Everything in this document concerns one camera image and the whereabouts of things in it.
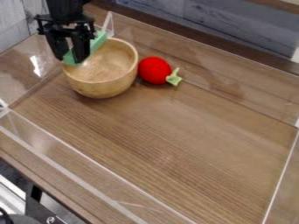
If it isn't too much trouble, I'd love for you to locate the brown wooden bowl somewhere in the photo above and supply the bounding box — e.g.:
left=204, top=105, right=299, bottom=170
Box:
left=63, top=38, right=139, bottom=99

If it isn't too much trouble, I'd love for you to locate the green rectangular block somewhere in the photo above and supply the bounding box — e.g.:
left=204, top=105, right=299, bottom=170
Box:
left=63, top=31, right=108, bottom=67

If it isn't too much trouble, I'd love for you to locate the black cable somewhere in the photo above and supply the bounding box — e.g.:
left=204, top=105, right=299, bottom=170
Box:
left=0, top=206, right=13, bottom=224

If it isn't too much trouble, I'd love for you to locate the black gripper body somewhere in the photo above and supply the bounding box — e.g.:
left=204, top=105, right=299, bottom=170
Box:
left=33, top=0, right=95, bottom=39

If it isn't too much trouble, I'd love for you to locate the red toy strawberry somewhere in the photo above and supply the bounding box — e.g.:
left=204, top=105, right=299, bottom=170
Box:
left=137, top=57, right=183, bottom=86

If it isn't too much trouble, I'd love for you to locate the clear acrylic tray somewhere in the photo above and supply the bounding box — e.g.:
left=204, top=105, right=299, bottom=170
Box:
left=0, top=16, right=299, bottom=224

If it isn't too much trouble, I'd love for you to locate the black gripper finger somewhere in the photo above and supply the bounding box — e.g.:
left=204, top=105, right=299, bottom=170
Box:
left=45, top=31, right=69, bottom=60
left=71, top=27, right=92, bottom=63

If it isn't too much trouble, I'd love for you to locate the black table leg bracket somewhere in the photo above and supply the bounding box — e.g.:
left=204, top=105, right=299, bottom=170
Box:
left=24, top=185, right=67, bottom=224

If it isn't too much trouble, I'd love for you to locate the clear acrylic corner bracket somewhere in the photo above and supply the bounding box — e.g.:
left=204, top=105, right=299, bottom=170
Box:
left=95, top=11, right=115, bottom=38

